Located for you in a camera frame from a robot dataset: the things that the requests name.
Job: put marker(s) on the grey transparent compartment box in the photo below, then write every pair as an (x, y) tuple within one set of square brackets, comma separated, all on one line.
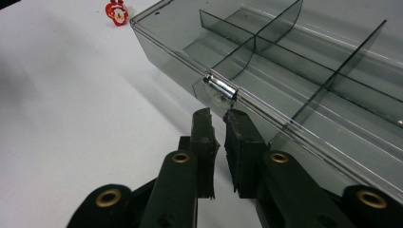
[(285, 79)]

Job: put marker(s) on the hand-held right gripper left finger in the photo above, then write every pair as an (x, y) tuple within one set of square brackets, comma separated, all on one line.
[(177, 183)]

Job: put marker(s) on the small red charm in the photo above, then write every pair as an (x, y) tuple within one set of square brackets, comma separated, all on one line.
[(117, 13)]

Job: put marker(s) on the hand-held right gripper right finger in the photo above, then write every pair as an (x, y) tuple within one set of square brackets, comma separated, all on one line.
[(278, 190)]

